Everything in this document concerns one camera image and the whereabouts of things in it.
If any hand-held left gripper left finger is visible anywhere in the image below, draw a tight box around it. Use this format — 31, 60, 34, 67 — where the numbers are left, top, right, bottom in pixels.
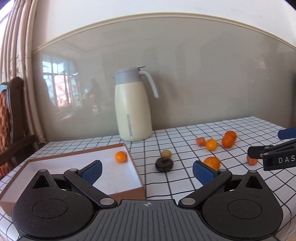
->
31, 160, 118, 208

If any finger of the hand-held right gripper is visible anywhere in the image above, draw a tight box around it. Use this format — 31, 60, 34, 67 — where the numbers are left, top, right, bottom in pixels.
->
247, 138, 296, 160
277, 127, 296, 140

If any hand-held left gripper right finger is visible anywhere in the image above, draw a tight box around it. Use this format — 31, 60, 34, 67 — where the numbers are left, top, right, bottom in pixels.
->
178, 160, 264, 208

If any brown cardboard box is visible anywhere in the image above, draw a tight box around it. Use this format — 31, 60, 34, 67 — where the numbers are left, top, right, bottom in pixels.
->
0, 142, 147, 216

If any dark brown round fruit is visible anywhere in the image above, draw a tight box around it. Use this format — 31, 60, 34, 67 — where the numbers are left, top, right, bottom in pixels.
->
155, 158, 174, 172

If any checked white tablecloth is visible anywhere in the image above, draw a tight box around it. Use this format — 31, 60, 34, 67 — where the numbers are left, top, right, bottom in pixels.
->
0, 116, 296, 241

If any cream thermos jug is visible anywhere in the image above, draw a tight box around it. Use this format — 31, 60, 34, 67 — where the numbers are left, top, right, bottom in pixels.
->
112, 65, 160, 142

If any wooden chair with woven back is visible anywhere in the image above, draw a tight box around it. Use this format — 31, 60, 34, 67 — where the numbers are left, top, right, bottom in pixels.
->
0, 77, 37, 179

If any beige curtain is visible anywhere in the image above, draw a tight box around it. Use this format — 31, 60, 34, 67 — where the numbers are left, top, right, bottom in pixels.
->
0, 0, 47, 145

